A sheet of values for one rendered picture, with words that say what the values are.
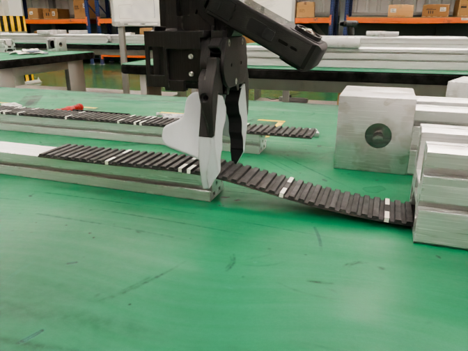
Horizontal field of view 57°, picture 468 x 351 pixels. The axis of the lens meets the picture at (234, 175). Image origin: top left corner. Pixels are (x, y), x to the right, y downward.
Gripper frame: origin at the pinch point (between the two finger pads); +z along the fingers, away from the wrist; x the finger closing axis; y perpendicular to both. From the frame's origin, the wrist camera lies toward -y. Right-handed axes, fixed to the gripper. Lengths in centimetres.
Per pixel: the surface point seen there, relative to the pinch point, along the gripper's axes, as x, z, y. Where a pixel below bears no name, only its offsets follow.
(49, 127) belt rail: -17.0, 2.3, 38.5
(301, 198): 2.5, 1.6, -8.4
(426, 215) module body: 5.0, 0.7, -19.3
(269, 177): -0.5, 0.9, -4.5
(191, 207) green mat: 3.9, 3.4, 2.6
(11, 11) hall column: -554, -35, 571
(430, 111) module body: -14.0, -4.7, -20.3
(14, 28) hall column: -552, -9, 568
